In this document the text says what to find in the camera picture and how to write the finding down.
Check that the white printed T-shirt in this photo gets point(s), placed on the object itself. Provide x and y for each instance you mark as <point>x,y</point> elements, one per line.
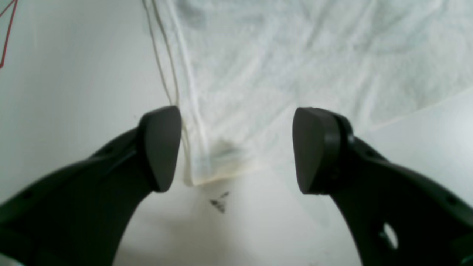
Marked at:
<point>238,69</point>

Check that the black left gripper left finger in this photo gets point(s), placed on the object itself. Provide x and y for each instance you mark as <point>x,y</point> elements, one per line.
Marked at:
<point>76,216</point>

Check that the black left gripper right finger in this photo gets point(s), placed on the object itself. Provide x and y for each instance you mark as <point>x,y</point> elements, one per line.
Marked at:
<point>396,216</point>

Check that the red triangle table sticker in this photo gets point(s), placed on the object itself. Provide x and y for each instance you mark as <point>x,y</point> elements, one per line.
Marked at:
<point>7,14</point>

